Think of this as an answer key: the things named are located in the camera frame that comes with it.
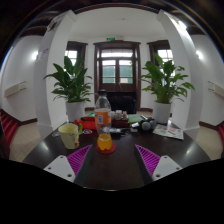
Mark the pale yellow paper cup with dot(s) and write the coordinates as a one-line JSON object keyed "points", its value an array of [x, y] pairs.
{"points": [[69, 136]]}

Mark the flat round red coaster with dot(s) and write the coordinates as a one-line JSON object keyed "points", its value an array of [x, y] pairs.
{"points": [[113, 149]]}

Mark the brown box of small bottles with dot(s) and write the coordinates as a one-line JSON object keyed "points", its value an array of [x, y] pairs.
{"points": [[120, 120]]}

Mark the red box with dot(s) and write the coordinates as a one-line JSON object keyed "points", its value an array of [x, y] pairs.
{"points": [[86, 124]]}

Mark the white wall heater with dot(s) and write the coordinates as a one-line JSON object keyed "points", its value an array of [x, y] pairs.
{"points": [[15, 88], [216, 89]]}

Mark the green exit sign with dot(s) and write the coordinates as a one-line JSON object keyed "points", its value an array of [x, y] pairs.
{"points": [[110, 38]]}

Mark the green cloth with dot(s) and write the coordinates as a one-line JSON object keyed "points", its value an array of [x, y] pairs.
{"points": [[135, 118]]}

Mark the red carpeted staircase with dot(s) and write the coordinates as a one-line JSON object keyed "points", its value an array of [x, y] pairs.
{"points": [[8, 126]]}

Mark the black remote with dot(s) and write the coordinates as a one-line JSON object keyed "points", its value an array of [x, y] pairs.
{"points": [[117, 130]]}

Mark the dark framed window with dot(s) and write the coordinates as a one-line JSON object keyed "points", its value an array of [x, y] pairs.
{"points": [[165, 53], [71, 53]]}

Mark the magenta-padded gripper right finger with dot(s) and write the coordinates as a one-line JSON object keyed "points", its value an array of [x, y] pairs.
{"points": [[150, 160]]}

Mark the orange drink plastic bottle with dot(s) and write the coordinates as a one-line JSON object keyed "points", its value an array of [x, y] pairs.
{"points": [[103, 120]]}

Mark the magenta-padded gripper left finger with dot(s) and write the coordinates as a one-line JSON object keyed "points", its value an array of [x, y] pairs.
{"points": [[77, 160]]}

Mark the grey dumbbell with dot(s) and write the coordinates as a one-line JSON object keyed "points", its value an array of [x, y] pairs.
{"points": [[145, 125]]}

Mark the black chair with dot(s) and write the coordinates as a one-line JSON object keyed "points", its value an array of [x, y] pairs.
{"points": [[125, 104]]}

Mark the dark wooden glazed door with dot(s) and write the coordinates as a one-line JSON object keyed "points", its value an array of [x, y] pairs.
{"points": [[116, 70]]}

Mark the printed paper leaflet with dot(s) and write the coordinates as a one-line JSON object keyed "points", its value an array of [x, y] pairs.
{"points": [[168, 131]]}

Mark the leafy plant in white pot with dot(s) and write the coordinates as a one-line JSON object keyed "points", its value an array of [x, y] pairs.
{"points": [[165, 86], [71, 83]]}

